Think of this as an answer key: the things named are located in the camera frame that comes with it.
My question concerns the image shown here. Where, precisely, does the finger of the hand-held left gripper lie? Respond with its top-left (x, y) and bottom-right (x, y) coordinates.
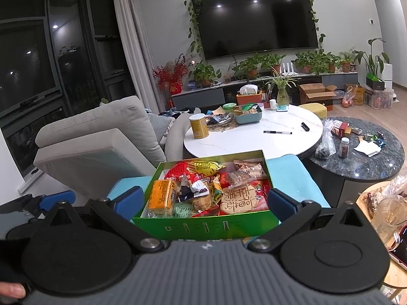
top-left (0, 191), bottom-right (75, 220)
top-left (0, 213), bottom-right (45, 240)

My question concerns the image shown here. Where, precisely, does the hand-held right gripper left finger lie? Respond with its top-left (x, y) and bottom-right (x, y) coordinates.
top-left (45, 186), bottom-right (166, 252)

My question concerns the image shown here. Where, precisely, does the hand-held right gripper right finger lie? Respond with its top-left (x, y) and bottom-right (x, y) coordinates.
top-left (248, 188), bottom-right (365, 252)

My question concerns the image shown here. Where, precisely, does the orange snack packet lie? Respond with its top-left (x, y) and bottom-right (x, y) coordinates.
top-left (148, 178), bottom-right (177, 218)

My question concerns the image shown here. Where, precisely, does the red heart cookie packet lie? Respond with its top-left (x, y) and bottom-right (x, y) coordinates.
top-left (219, 179), bottom-right (271, 217)

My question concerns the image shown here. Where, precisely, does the clear brown snack packet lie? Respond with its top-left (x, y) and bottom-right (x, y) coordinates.
top-left (233, 159), bottom-right (268, 179)

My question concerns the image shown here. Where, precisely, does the red white triangular packet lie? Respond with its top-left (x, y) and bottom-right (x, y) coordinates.
top-left (188, 178), bottom-right (210, 195)

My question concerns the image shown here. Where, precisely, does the clear round cake packet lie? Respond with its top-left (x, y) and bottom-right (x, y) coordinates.
top-left (191, 192), bottom-right (213, 212)

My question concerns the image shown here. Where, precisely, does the yellow red striped snack packet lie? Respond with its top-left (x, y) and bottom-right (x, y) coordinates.
top-left (165, 160), bottom-right (227, 181)

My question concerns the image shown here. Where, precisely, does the green cardboard box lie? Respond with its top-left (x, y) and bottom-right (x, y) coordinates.
top-left (132, 149), bottom-right (280, 240)

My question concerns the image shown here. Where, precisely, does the person's left hand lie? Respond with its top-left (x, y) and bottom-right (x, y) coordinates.
top-left (0, 281), bottom-right (26, 299)

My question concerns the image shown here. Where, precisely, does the white round table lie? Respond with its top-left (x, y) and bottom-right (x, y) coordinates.
top-left (183, 105), bottom-right (324, 167)

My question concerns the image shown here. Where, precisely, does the plastic bag of dark food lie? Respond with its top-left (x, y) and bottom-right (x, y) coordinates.
top-left (315, 119), bottom-right (336, 160)

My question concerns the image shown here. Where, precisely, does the grey armchair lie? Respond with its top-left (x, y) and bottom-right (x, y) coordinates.
top-left (33, 95), bottom-right (202, 197)

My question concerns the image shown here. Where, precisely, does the teal basket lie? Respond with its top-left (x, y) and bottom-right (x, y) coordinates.
top-left (234, 103), bottom-right (263, 124)

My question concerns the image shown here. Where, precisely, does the dark marble round table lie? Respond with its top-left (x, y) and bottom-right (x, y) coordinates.
top-left (307, 117), bottom-right (401, 207)

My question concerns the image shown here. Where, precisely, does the small red box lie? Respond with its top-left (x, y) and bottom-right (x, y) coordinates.
top-left (331, 122), bottom-right (350, 139)

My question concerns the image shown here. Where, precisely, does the yellow stool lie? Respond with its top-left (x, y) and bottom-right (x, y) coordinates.
top-left (298, 102), bottom-right (327, 119)

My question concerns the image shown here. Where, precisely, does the yellow can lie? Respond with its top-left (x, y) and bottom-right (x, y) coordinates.
top-left (189, 113), bottom-right (210, 140)

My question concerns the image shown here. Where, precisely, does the white paper napkin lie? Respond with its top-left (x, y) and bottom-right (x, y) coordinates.
top-left (354, 140), bottom-right (381, 158)

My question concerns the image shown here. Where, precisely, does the pile of dark wrappers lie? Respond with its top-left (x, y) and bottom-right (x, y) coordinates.
top-left (205, 110), bottom-right (235, 126)

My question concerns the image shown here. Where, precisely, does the plant in glass vase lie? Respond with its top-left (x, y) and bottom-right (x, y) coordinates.
top-left (267, 68), bottom-right (298, 106)

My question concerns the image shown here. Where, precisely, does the orange tissue box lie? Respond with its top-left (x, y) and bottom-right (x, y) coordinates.
top-left (236, 84), bottom-right (263, 105)

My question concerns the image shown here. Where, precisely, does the glass mug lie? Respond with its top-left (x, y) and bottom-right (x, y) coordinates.
top-left (370, 197), bottom-right (407, 245)

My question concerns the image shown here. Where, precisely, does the open cardboard box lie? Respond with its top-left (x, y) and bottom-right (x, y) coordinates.
top-left (298, 83), bottom-right (338, 105)

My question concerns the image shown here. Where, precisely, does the pile of colourful wrappers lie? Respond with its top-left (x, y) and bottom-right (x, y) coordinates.
top-left (358, 132), bottom-right (387, 147)

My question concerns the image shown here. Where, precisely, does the clear plastic food bag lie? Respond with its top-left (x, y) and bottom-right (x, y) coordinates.
top-left (362, 175), bottom-right (407, 217)

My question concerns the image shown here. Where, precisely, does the plastic bag of fruit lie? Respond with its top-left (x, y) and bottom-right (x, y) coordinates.
top-left (341, 86), bottom-right (356, 108)

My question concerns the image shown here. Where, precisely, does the grey television cabinet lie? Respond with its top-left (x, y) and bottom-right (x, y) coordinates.
top-left (171, 71), bottom-right (359, 110)

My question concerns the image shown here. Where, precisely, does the smartphone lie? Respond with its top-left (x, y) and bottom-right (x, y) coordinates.
top-left (388, 224), bottom-right (407, 266)

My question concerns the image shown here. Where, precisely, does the red berry branches vase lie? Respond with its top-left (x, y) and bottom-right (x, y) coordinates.
top-left (152, 54), bottom-right (191, 95)

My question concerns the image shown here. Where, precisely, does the printed cardboard box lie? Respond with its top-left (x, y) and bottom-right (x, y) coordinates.
top-left (345, 83), bottom-right (365, 106)

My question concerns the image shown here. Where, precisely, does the black framed window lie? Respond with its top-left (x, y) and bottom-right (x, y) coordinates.
top-left (0, 0), bottom-right (136, 178)

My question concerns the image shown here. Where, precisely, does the wooden round side table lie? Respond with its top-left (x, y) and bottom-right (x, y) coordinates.
top-left (355, 181), bottom-right (407, 293)

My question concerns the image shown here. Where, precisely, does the clear storage box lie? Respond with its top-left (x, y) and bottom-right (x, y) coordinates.
top-left (364, 89), bottom-right (392, 109)

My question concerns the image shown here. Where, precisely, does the dark green box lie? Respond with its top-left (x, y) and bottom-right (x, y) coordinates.
top-left (366, 74), bottom-right (386, 90)

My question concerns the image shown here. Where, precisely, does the white air purifier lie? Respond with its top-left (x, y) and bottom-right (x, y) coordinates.
top-left (380, 64), bottom-right (393, 90)

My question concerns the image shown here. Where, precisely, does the tall leafy plant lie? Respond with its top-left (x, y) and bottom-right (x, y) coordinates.
top-left (351, 38), bottom-right (390, 78)

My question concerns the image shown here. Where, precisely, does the green ivy vine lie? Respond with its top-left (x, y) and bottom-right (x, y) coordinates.
top-left (184, 0), bottom-right (327, 61)

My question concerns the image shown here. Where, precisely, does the grey curtain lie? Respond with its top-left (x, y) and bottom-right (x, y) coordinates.
top-left (111, 0), bottom-right (163, 113)

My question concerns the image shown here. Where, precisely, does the wall television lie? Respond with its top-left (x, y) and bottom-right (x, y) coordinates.
top-left (191, 0), bottom-right (319, 60)

